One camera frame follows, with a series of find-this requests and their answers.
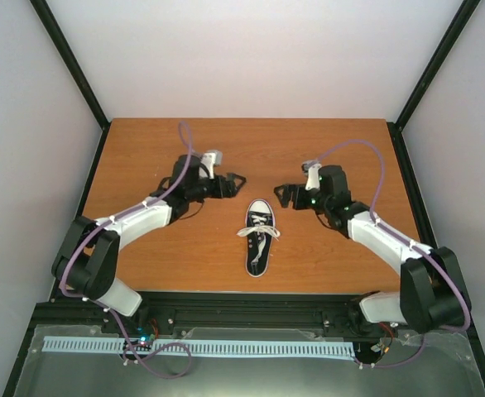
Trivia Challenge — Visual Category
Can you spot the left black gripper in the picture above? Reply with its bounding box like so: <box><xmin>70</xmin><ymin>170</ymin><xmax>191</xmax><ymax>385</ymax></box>
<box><xmin>186</xmin><ymin>173</ymin><xmax>245</xmax><ymax>203</ymax></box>

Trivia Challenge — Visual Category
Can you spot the white shoelace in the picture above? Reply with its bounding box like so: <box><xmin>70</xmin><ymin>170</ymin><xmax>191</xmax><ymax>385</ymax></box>
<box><xmin>237</xmin><ymin>211</ymin><xmax>281</xmax><ymax>272</ymax></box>

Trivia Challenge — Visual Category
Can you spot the black white canvas sneaker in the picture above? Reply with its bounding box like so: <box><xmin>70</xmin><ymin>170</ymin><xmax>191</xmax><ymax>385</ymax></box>
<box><xmin>242</xmin><ymin>198</ymin><xmax>278</xmax><ymax>278</ymax></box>

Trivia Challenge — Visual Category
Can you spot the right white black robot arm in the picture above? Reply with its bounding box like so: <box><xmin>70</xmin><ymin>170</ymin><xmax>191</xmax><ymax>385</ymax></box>
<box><xmin>274</xmin><ymin>163</ymin><xmax>471</xmax><ymax>333</ymax></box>

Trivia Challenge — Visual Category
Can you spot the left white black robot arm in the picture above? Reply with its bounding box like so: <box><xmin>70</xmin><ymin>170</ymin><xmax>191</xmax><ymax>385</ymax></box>
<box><xmin>51</xmin><ymin>151</ymin><xmax>246</xmax><ymax>333</ymax></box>

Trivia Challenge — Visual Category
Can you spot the small electronics board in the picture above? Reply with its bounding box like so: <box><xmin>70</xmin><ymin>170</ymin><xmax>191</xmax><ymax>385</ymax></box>
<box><xmin>125</xmin><ymin>318</ymin><xmax>159</xmax><ymax>354</ymax></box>

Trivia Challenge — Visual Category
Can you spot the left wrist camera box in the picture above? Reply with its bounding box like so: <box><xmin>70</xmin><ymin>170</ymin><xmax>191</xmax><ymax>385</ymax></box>
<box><xmin>199</xmin><ymin>150</ymin><xmax>223</xmax><ymax>179</ymax></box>

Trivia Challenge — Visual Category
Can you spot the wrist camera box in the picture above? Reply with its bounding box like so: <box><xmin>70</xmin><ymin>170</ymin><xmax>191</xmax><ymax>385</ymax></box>
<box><xmin>301</xmin><ymin>160</ymin><xmax>321</xmax><ymax>191</ymax></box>
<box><xmin>199</xmin><ymin>150</ymin><xmax>223</xmax><ymax>179</ymax></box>

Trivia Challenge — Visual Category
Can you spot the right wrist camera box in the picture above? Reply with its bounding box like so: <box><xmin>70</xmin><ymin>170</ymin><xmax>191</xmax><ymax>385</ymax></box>
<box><xmin>301</xmin><ymin>160</ymin><xmax>321</xmax><ymax>191</ymax></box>

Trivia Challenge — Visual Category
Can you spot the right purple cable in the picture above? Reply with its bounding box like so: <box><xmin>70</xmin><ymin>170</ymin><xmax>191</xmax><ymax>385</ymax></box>
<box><xmin>312</xmin><ymin>139</ymin><xmax>472</xmax><ymax>370</ymax></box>

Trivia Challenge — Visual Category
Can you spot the purple cable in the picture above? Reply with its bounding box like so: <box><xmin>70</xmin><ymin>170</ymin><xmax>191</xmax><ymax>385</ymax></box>
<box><xmin>59</xmin><ymin>120</ymin><xmax>194</xmax><ymax>380</ymax></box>
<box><xmin>312</xmin><ymin>139</ymin><xmax>472</xmax><ymax>370</ymax></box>

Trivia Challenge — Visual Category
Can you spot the black aluminium frame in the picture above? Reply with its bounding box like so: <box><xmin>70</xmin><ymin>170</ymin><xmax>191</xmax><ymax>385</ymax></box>
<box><xmin>4</xmin><ymin>1</ymin><xmax>478</xmax><ymax>396</ymax></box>

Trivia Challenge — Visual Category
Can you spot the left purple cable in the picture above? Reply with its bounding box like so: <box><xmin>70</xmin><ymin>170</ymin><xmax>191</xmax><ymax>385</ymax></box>
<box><xmin>59</xmin><ymin>120</ymin><xmax>194</xmax><ymax>380</ymax></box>

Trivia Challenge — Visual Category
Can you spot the light blue slotted cable duct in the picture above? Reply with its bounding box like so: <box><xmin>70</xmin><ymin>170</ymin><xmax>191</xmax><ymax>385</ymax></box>
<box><xmin>41</xmin><ymin>336</ymin><xmax>355</xmax><ymax>361</ymax></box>

